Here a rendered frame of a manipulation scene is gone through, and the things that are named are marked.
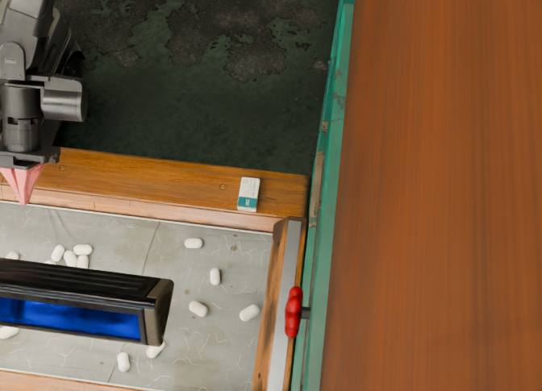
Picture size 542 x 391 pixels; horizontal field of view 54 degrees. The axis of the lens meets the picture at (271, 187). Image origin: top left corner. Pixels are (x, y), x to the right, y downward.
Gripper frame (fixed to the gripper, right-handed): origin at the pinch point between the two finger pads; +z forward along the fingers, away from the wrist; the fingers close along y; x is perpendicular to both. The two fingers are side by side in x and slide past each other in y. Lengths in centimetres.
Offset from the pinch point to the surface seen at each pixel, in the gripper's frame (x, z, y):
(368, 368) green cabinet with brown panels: -66, -23, 49
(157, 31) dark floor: 131, -22, -15
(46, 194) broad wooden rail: 10.3, 2.8, -1.4
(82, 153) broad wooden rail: 15.5, -4.7, 3.5
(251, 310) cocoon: -1.3, 14.6, 40.6
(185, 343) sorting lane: -3.9, 21.3, 30.0
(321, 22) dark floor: 138, -33, 48
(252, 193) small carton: 10.3, -2.7, 37.9
